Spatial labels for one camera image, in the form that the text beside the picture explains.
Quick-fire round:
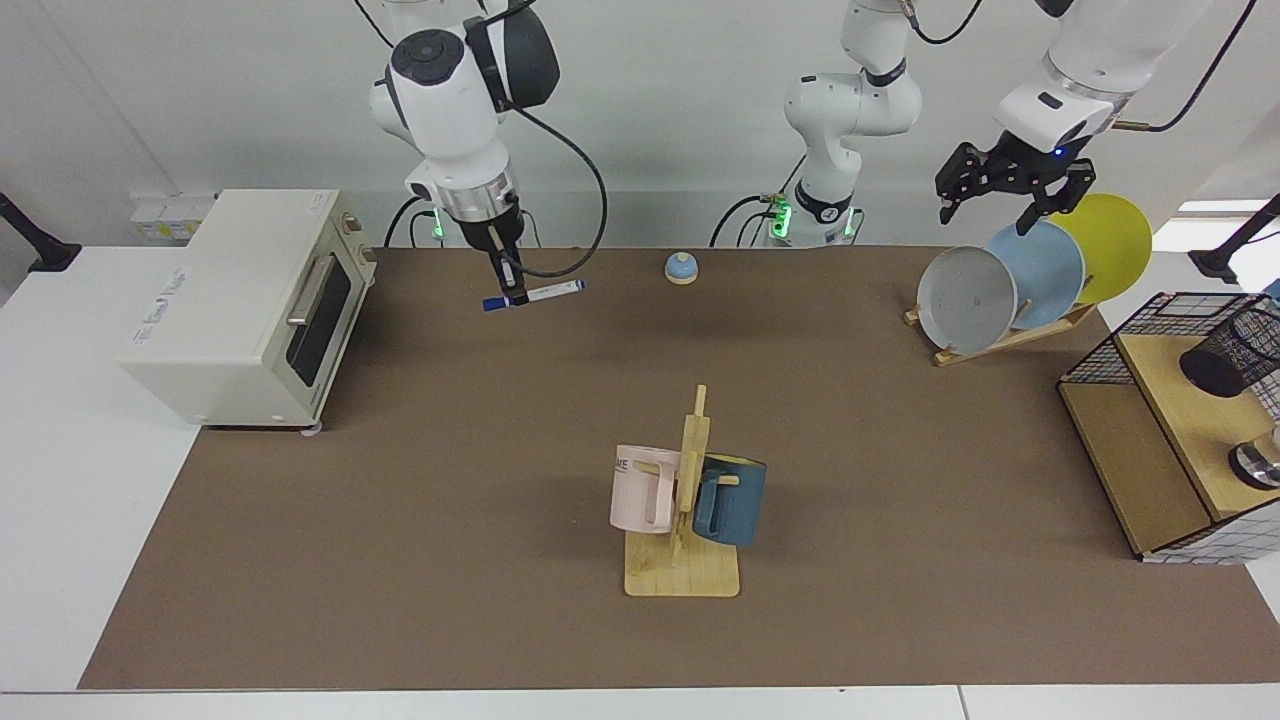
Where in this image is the black arm base cable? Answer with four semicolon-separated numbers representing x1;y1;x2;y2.
710;155;801;248
385;195;433;248

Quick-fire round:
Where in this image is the wooden cup stand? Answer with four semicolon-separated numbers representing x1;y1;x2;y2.
624;384;741;599

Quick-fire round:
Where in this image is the yellow plate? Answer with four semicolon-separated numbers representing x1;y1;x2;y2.
1050;193;1153;306

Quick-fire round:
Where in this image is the black mesh pen holder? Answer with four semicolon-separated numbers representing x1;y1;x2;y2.
1178;305;1280;399

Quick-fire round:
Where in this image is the grey plate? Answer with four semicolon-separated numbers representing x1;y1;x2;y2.
916;245;1019;356

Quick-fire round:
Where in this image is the black clamp stand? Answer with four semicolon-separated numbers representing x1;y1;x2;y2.
1188;195;1280;284
0;190;83;273

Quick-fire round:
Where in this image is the wooden plate rack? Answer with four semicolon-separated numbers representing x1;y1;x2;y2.
904;275;1098;367

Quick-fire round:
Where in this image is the white marker with blue cap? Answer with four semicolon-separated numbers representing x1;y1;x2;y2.
483;280;586;312

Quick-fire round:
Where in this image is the dark blue cup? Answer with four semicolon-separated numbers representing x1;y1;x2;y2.
692;453;769;548

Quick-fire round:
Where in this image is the glass lid with metal knob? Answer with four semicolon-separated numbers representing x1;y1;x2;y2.
1228;425;1280;491

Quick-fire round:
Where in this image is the pink cup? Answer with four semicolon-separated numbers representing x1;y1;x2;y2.
609;444;684;535

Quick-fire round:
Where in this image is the brown table cloth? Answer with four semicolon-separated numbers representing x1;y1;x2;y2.
78;245;1280;691

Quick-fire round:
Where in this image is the white wall socket strip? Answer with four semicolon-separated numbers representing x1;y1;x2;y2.
130;193;218;243

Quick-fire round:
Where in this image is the pale toaster oven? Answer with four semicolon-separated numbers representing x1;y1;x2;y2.
118;188;379;436

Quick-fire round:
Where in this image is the light blue plate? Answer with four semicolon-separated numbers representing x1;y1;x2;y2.
985;220;1086;331

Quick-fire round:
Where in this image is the wire basket with wooden floor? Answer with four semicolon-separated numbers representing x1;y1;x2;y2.
1057;290;1280;566

